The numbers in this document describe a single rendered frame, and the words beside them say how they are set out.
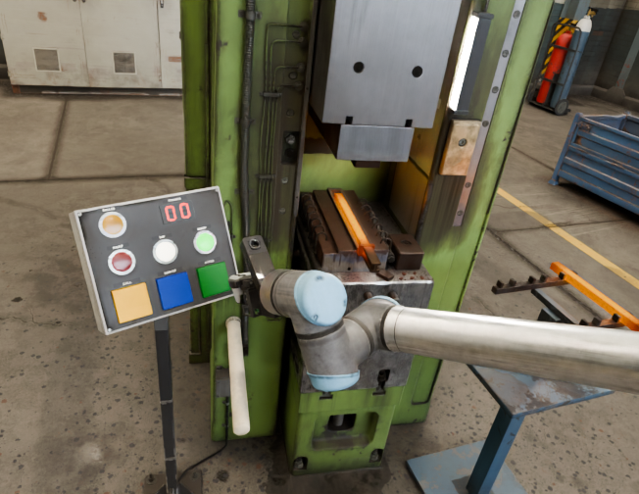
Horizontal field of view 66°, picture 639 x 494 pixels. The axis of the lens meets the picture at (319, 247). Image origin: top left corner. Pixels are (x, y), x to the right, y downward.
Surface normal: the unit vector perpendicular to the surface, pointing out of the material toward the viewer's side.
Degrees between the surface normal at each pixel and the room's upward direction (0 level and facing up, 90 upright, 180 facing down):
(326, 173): 90
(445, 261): 90
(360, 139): 90
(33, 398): 0
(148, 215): 60
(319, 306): 56
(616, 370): 79
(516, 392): 0
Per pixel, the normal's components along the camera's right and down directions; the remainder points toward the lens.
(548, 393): 0.11, -0.85
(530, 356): -0.68, 0.12
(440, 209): 0.19, 0.52
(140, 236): 0.56, -0.02
